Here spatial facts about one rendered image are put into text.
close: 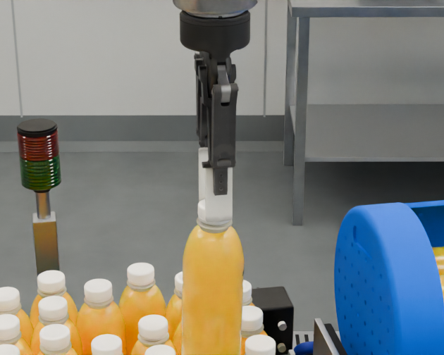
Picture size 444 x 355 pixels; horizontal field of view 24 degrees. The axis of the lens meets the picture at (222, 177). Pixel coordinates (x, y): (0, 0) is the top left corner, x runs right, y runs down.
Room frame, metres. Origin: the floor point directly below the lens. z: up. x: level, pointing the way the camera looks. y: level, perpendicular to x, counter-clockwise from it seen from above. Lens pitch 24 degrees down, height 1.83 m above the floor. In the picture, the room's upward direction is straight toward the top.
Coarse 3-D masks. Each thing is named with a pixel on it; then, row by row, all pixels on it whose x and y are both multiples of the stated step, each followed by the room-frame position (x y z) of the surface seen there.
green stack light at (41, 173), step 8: (24, 160) 1.48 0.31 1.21; (48, 160) 1.48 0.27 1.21; (56, 160) 1.49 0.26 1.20; (24, 168) 1.48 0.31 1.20; (32, 168) 1.47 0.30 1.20; (40, 168) 1.47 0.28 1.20; (48, 168) 1.48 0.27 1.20; (56, 168) 1.49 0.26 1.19; (24, 176) 1.48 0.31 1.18; (32, 176) 1.47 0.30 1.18; (40, 176) 1.47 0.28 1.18; (48, 176) 1.48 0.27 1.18; (56, 176) 1.49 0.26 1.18; (24, 184) 1.48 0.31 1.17; (32, 184) 1.47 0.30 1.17; (40, 184) 1.47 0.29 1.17; (48, 184) 1.48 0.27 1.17; (56, 184) 1.49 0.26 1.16
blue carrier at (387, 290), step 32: (352, 224) 1.29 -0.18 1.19; (384, 224) 1.21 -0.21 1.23; (416, 224) 1.21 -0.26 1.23; (352, 256) 1.28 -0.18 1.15; (384, 256) 1.16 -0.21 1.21; (416, 256) 1.16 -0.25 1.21; (352, 288) 1.27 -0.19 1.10; (384, 288) 1.15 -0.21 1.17; (416, 288) 1.13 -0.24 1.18; (352, 320) 1.26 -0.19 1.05; (384, 320) 1.14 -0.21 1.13; (416, 320) 1.10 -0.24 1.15; (352, 352) 1.25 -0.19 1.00; (384, 352) 1.13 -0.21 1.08; (416, 352) 1.09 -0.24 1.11
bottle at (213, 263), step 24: (192, 240) 1.05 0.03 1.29; (216, 240) 1.04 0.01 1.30; (192, 264) 1.04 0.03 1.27; (216, 264) 1.03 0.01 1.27; (240, 264) 1.05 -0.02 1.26; (192, 288) 1.03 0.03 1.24; (216, 288) 1.03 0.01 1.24; (240, 288) 1.05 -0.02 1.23; (192, 312) 1.03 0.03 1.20; (216, 312) 1.03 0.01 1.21; (240, 312) 1.05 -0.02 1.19; (192, 336) 1.03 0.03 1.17; (216, 336) 1.03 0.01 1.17; (240, 336) 1.06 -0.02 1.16
